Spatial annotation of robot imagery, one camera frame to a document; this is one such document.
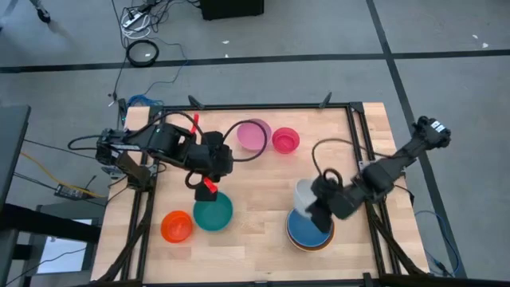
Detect blue coiled cable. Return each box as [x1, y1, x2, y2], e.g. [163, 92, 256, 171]
[126, 94, 164, 108]

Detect brown plastic bowl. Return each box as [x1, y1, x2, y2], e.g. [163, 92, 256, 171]
[285, 214, 336, 254]

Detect white panel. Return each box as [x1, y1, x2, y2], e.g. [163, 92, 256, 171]
[37, 218, 95, 275]

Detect dark grey desk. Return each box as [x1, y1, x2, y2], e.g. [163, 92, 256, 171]
[0, 104, 32, 206]

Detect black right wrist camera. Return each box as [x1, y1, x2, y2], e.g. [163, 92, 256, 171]
[309, 202, 334, 234]

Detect pink plastic bowl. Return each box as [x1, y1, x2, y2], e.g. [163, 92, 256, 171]
[236, 118, 273, 151]

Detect black low shelf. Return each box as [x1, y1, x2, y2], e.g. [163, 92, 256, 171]
[0, 202, 101, 287]

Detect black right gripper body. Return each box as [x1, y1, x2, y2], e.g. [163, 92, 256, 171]
[310, 177, 340, 214]

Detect black aluminium table frame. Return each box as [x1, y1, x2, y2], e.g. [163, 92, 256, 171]
[90, 93, 431, 287]

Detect black box on floor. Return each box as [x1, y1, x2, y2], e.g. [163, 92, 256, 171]
[198, 0, 265, 21]

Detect yellow cable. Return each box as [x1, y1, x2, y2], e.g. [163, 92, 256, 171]
[19, 151, 107, 199]

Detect teal plastic bowl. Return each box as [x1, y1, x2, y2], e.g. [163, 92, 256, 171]
[192, 191, 234, 233]

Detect black ring on floor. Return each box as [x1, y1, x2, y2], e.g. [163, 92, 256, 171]
[125, 38, 160, 68]

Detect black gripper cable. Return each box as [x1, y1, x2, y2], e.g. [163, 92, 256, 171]
[220, 118, 269, 163]
[311, 137, 394, 179]

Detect red plastic bowl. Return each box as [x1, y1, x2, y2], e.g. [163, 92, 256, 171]
[271, 127, 301, 155]

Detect white plastic bowl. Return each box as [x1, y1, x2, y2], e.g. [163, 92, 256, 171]
[293, 178, 320, 219]

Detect long blue cable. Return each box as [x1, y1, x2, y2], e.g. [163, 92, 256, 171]
[414, 210, 461, 277]

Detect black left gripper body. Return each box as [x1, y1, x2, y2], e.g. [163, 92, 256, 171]
[198, 130, 235, 179]

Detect orange plastic bowl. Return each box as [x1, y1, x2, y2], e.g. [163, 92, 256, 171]
[160, 210, 194, 244]

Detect white power strip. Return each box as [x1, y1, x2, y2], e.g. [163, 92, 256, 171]
[121, 11, 151, 29]

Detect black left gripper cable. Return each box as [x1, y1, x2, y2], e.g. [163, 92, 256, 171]
[220, 118, 269, 163]

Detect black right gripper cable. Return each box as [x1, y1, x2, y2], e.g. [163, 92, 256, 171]
[311, 137, 394, 179]

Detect black chair caster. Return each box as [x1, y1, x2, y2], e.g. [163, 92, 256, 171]
[29, 0, 52, 24]

